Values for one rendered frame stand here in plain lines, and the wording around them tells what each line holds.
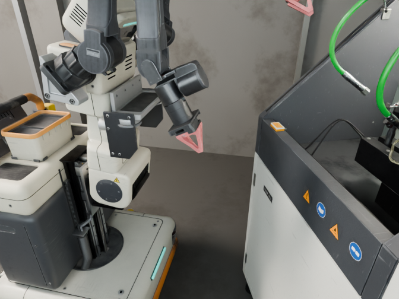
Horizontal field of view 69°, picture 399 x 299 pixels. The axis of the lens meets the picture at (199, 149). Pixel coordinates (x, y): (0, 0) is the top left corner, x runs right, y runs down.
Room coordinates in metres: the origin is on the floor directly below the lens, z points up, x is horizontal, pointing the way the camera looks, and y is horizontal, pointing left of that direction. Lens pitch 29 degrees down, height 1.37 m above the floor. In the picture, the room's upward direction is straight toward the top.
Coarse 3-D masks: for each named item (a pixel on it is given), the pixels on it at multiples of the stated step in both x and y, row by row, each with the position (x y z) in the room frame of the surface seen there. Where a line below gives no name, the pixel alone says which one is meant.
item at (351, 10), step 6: (360, 0) 0.85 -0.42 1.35; (366, 0) 0.85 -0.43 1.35; (354, 6) 0.86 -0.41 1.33; (360, 6) 0.86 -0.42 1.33; (348, 12) 0.86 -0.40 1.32; (342, 18) 0.86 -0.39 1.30; (348, 18) 0.86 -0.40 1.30; (342, 24) 0.86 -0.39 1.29; (336, 30) 0.86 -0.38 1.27; (336, 36) 0.86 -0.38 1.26; (330, 42) 0.87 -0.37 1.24; (330, 48) 0.86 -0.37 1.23; (330, 54) 0.86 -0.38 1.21; (336, 60) 0.86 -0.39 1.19; (336, 66) 0.86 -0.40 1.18; (342, 72) 0.85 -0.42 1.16
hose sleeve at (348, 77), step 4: (344, 72) 0.85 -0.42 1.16; (348, 72) 0.85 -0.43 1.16; (344, 76) 0.85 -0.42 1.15; (348, 76) 0.85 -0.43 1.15; (352, 76) 0.85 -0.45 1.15; (348, 80) 0.85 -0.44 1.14; (352, 80) 0.84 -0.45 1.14; (356, 80) 0.84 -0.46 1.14; (352, 84) 0.85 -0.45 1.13; (356, 84) 0.84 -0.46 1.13; (360, 84) 0.84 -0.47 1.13; (360, 88) 0.84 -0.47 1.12; (364, 88) 0.84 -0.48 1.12
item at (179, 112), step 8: (176, 104) 0.67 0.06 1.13; (184, 104) 0.68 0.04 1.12; (168, 112) 0.68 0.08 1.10; (176, 112) 0.67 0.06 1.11; (184, 112) 0.67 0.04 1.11; (192, 112) 0.73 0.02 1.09; (176, 120) 0.67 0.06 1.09; (184, 120) 0.67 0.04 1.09; (192, 120) 0.66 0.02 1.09; (176, 128) 0.65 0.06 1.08; (184, 128) 0.64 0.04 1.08
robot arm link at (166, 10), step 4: (164, 0) 1.18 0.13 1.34; (168, 0) 1.20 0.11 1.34; (164, 4) 1.17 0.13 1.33; (168, 4) 1.20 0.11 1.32; (164, 8) 1.17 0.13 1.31; (168, 8) 1.19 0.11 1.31; (164, 12) 1.16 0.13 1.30; (168, 12) 1.18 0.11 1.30; (164, 16) 1.15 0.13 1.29; (168, 16) 1.17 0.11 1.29; (164, 20) 1.18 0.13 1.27; (168, 20) 1.17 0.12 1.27; (168, 24) 1.18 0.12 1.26; (172, 24) 1.19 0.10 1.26; (172, 28) 1.16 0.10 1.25; (172, 32) 1.15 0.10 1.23; (172, 36) 1.14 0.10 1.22; (172, 40) 1.14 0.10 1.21; (168, 44) 1.14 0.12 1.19
